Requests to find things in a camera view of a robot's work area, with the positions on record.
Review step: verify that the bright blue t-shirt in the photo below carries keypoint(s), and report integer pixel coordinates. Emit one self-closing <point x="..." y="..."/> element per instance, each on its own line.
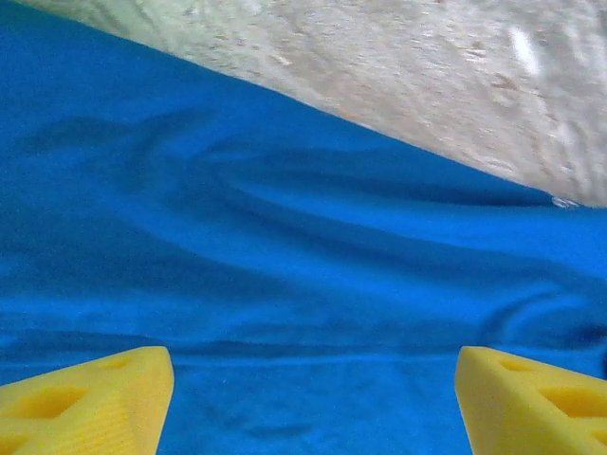
<point x="284" y="237"/>

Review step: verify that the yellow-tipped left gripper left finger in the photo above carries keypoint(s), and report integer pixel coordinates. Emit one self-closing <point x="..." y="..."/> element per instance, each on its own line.
<point x="95" y="407"/>

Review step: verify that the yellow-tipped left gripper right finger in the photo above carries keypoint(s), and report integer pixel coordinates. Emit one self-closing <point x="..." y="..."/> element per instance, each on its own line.
<point x="536" y="412"/>

